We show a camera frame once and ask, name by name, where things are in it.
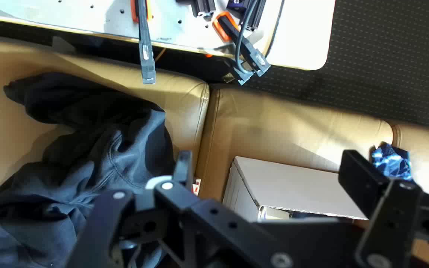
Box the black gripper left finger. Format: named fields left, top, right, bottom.
left=64, top=149, right=295, bottom=268

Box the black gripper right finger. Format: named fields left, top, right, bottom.
left=336, top=147, right=429, bottom=268

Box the blue crumpled wrapper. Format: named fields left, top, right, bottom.
left=369, top=141, right=415, bottom=183

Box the dark grey crumpled clothing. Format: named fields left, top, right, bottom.
left=0, top=73, right=177, bottom=268

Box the grey bar clamp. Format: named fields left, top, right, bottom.
left=129, top=0, right=158, bottom=86

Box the robot mounting table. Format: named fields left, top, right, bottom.
left=0, top=0, right=338, bottom=71

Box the cardboard box with handle slot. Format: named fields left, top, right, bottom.
left=220, top=154, right=369, bottom=224

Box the orange handled clamp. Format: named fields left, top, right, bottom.
left=210, top=10, right=241, bottom=44

